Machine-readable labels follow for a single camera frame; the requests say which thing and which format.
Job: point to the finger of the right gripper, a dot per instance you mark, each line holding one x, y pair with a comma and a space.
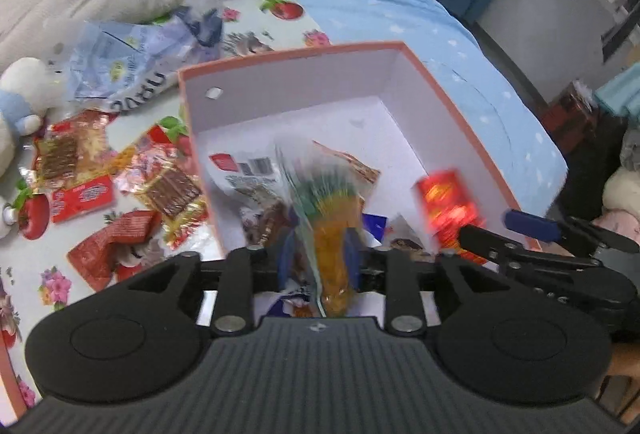
573, 234
532, 268

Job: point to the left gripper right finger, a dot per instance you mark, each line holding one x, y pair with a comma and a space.
390, 273

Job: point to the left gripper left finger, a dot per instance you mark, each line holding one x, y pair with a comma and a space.
244, 273

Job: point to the shiny red candy packet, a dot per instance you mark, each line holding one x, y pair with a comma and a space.
447, 206

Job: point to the grey black snack packet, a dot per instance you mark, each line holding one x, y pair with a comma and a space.
253, 183

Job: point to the green orange snack packet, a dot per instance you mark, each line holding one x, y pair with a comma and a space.
326, 197

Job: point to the red yellow tofu snack packet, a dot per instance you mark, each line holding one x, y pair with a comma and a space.
156, 177

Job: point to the blue snack packet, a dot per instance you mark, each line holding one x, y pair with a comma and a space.
319, 260

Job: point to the pink deep box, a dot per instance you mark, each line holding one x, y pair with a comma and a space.
376, 101

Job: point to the fruit print sheet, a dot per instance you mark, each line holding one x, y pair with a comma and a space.
37, 279

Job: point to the dark red snack packet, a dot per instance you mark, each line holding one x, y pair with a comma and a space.
95, 257

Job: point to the red brown tofu snack packet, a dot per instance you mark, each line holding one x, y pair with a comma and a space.
72, 152

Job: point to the crumpled blue white plastic bag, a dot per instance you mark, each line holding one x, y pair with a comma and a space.
116, 67

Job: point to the pink box lid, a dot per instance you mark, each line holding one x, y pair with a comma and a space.
12, 405

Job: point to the white blue plush toy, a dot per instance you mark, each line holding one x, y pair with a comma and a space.
29, 89

